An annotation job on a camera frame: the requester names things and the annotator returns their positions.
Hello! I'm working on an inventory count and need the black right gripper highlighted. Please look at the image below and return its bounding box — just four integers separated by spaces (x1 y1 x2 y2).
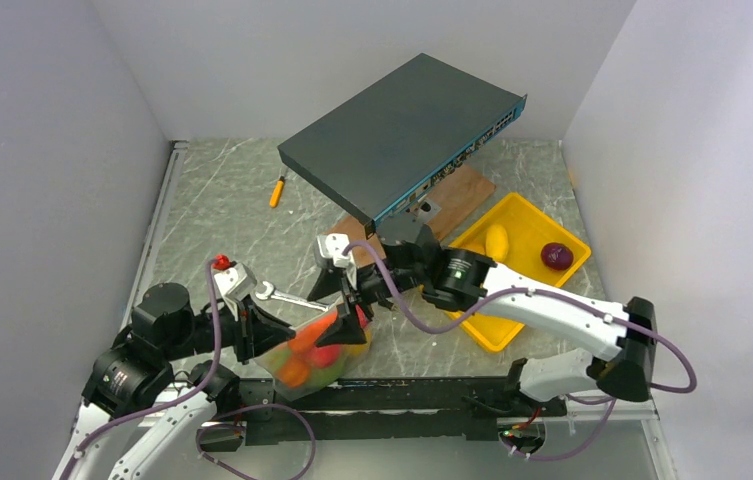
307 258 425 346

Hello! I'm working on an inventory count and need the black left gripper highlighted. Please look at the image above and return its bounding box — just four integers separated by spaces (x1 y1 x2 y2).
163 289 295 363

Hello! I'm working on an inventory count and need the orange carrot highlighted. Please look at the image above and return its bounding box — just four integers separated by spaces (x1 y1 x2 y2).
287 311 337 355

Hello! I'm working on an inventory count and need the red bell pepper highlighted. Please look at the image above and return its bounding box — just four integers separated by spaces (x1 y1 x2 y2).
306 306 372 368

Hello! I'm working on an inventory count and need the small orange pumpkin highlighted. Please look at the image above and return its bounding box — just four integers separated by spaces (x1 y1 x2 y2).
276 356 311 389

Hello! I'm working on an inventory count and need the clear polka dot zip bag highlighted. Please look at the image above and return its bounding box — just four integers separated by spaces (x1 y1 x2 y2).
256 307 373 401

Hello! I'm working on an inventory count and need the green cabbage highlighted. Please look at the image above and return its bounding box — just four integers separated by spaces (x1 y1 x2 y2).
261 345 346 391

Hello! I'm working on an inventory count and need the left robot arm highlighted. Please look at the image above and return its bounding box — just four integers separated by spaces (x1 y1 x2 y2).
55 283 295 479

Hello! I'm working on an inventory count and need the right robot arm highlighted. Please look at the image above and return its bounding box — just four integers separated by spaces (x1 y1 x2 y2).
309 216 657 415

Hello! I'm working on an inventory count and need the silver wrench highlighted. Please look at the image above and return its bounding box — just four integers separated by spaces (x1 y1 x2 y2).
254 281 331 312

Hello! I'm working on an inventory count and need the wooden base board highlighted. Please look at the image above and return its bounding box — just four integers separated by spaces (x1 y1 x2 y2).
326 165 496 267

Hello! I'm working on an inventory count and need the yellow plastic tray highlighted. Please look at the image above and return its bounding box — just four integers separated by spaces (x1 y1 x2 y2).
450 193 591 353

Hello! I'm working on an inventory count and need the purple onion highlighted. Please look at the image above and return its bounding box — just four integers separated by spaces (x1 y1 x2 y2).
540 242 575 271

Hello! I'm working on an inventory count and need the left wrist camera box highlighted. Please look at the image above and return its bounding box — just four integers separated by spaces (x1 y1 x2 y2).
212 254 258 318

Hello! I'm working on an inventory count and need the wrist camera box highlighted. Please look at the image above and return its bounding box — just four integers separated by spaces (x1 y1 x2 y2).
212 254 258 318
314 233 357 270

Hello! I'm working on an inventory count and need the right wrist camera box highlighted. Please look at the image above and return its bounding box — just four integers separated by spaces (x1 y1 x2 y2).
314 233 357 270

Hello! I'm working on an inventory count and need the metal stand post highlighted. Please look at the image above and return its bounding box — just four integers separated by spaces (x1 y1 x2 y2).
409 198 441 223

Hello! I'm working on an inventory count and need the dark network switch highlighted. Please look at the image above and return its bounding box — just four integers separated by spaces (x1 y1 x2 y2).
278 53 527 235

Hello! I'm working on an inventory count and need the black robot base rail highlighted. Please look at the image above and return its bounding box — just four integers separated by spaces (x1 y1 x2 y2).
200 376 567 452

